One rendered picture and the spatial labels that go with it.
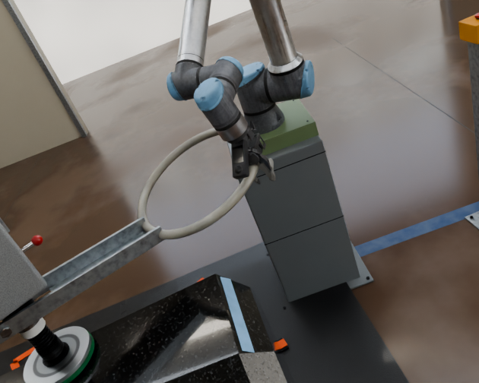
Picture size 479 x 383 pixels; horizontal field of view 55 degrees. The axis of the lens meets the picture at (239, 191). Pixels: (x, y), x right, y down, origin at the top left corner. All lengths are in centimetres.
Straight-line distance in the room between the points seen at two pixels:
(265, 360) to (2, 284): 70
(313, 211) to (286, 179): 23
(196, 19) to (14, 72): 482
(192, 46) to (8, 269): 82
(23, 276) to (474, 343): 175
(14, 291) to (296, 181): 126
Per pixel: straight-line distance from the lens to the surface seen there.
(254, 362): 131
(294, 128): 203
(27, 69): 620
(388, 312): 236
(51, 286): 152
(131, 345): 148
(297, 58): 193
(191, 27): 155
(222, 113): 130
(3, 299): 132
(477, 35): 217
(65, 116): 629
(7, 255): 127
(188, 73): 145
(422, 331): 228
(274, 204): 211
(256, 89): 199
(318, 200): 216
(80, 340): 155
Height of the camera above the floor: 179
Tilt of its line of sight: 31 degrees down
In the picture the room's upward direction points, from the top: 23 degrees counter-clockwise
